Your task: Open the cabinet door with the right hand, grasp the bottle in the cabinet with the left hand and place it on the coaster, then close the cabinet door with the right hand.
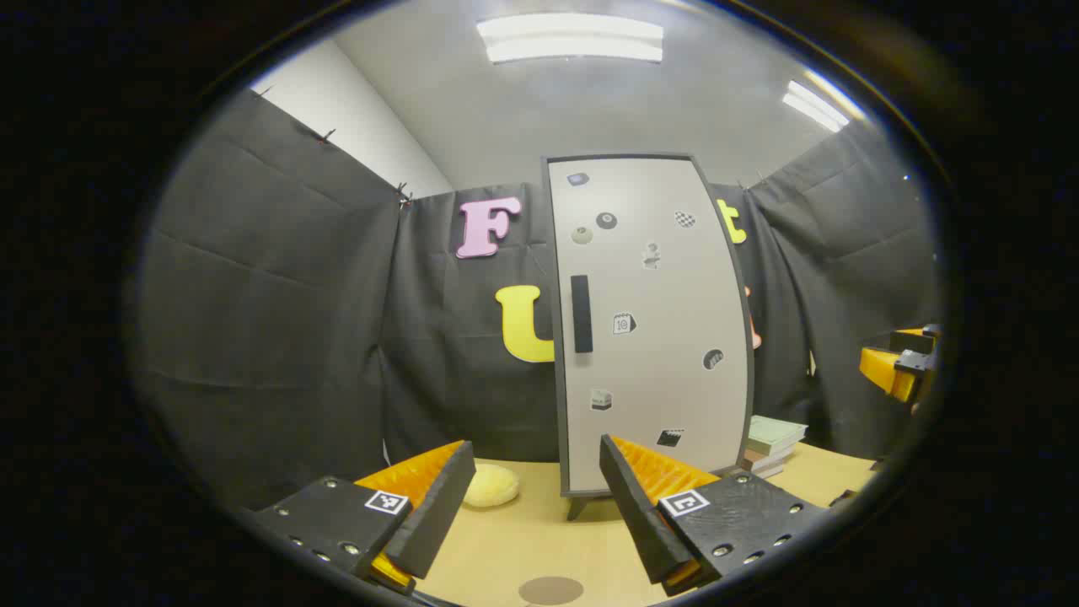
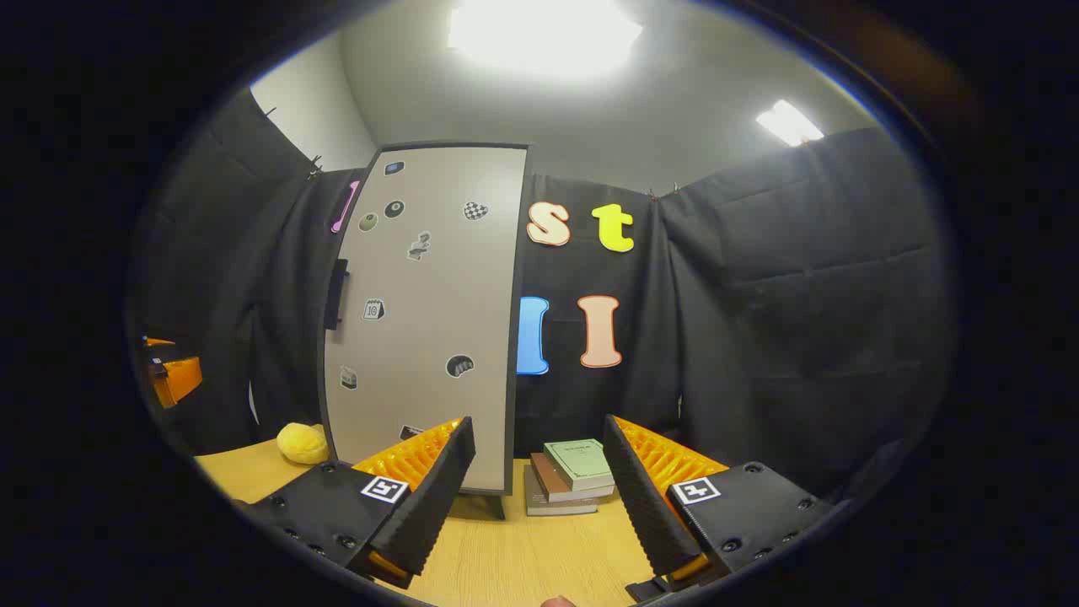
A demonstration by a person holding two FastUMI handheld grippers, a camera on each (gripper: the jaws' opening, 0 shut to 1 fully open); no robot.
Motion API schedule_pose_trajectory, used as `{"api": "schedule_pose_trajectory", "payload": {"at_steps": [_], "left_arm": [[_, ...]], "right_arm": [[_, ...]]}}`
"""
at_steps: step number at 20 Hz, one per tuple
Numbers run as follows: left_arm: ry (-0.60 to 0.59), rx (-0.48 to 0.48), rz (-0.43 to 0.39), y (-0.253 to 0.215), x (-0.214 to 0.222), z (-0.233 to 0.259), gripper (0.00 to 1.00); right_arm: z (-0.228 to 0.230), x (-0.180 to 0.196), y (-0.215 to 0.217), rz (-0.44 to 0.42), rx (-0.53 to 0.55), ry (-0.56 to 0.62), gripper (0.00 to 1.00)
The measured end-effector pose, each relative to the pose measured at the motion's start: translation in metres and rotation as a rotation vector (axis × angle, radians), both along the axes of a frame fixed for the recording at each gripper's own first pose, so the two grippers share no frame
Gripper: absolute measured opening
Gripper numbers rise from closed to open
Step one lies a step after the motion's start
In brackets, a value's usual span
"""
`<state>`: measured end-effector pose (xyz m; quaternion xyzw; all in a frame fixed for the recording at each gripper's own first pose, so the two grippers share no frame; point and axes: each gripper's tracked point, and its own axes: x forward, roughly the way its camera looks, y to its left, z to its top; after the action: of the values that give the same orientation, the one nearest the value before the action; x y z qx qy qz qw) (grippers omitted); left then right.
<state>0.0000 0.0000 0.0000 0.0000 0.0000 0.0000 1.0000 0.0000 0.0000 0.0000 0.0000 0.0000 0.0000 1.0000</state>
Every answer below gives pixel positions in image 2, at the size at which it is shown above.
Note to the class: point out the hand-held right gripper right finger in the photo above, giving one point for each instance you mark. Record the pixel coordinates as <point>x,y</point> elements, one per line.
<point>641,497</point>

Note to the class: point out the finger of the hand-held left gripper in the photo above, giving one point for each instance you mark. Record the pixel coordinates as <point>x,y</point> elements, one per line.
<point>179,378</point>

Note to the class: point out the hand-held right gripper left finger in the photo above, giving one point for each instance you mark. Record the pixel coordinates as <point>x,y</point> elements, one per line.
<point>438,497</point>

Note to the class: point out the grey cabinet door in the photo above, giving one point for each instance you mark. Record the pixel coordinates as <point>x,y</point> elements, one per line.
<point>430,320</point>

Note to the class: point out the dark grey cabinet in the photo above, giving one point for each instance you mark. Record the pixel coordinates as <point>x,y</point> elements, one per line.
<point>519,295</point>

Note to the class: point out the brown book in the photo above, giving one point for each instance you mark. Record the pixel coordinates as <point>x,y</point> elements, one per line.
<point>550,482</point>

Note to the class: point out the black backdrop cloth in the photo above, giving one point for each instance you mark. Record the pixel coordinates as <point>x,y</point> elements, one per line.
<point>759,320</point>

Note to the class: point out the ceiling light panel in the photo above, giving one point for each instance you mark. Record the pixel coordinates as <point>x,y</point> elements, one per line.
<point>544,34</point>
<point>789,123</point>

